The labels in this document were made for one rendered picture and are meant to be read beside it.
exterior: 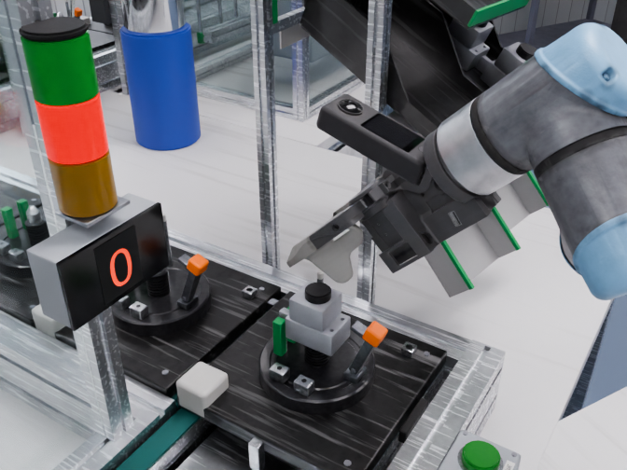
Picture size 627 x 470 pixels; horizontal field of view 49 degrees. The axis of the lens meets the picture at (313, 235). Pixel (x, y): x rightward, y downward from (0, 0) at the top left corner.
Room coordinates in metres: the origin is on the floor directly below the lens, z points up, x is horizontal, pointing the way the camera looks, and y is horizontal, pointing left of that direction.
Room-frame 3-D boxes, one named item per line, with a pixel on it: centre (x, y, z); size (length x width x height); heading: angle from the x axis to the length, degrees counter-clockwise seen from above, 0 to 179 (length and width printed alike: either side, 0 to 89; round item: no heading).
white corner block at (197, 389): (0.60, 0.13, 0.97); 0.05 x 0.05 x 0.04; 58
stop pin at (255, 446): (0.52, 0.06, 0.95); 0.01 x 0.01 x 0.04; 58
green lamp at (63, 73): (0.53, 0.20, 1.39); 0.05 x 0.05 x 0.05
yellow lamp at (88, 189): (0.53, 0.20, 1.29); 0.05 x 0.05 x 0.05
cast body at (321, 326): (0.63, 0.00, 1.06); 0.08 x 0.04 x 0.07; 58
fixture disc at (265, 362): (0.63, 0.00, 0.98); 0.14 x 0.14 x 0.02
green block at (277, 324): (0.64, 0.04, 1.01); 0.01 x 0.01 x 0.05; 58
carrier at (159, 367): (0.76, 0.21, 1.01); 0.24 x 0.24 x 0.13; 58
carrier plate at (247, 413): (0.63, 0.00, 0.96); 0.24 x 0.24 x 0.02; 58
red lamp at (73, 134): (0.53, 0.20, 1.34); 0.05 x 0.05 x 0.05
